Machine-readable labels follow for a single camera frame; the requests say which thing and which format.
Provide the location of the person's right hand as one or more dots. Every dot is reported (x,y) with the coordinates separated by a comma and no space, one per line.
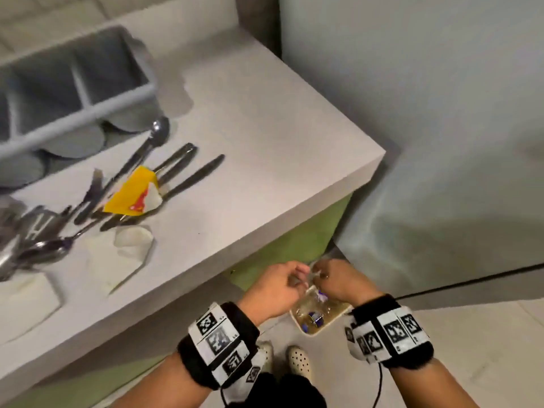
(348,284)

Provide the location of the person's left hand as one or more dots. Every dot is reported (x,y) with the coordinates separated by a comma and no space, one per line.
(272,293)

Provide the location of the cream waste bin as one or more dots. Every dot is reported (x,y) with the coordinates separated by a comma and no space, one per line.
(335,312)

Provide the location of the white paper napkin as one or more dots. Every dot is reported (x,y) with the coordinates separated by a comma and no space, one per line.
(110,263)
(25,305)

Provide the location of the yellow snack wrapper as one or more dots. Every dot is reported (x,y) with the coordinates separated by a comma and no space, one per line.
(131,191)

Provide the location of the metal fork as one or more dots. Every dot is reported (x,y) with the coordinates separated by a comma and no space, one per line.
(97,182)

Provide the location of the green cabinet door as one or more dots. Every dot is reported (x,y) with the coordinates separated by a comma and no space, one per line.
(297,246)
(85,390)

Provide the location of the white perforated clog shoe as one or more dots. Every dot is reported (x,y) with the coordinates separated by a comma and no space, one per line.
(299,361)
(265,354)

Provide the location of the black right wrist marker band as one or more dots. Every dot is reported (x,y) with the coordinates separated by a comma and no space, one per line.
(395,331)

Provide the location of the black wrist marker band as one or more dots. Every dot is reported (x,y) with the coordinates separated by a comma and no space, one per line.
(216,335)
(395,331)

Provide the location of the black left wrist marker band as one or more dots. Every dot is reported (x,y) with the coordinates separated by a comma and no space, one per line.
(216,335)

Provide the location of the black striped trousers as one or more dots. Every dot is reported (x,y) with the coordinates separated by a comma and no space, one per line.
(289,395)

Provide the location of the grey plastic cutlery tray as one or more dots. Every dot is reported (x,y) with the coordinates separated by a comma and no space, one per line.
(106,67)

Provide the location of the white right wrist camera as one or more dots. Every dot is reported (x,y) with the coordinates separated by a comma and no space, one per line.
(350,335)

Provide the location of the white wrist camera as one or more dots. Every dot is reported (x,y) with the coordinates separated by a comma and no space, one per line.
(246,378)
(350,335)

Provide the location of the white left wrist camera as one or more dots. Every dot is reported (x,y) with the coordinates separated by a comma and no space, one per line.
(246,378)

